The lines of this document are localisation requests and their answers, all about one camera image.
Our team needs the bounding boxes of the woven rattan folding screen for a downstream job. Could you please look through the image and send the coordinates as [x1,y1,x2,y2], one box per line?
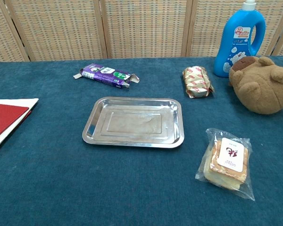
[0,0,283,63]

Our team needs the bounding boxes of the sliced bread in clear bag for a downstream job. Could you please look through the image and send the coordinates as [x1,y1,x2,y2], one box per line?
[195,128,256,202]

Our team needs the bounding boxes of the red hardcover book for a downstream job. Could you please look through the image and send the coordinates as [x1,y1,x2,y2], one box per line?
[0,103,32,153]

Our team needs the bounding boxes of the purple flattened carton box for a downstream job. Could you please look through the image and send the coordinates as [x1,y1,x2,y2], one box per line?
[73,64,141,89]

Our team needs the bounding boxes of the teal blue table cloth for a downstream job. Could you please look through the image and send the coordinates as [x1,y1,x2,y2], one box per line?
[0,55,283,226]

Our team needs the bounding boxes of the white paper booklet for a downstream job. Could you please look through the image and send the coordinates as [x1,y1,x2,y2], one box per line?
[0,98,39,111]

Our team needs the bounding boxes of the blue detergent bottle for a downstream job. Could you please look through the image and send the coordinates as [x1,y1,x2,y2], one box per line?
[214,0,266,78]

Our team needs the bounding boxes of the rectangular stainless steel tray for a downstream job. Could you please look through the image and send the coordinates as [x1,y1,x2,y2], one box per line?
[82,96,185,149]

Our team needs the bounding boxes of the brown plush capybara toy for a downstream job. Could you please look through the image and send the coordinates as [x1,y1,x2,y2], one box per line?
[228,56,283,115]

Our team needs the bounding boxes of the gold and red wrapped snack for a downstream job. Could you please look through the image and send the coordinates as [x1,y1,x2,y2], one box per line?
[182,66,215,99]

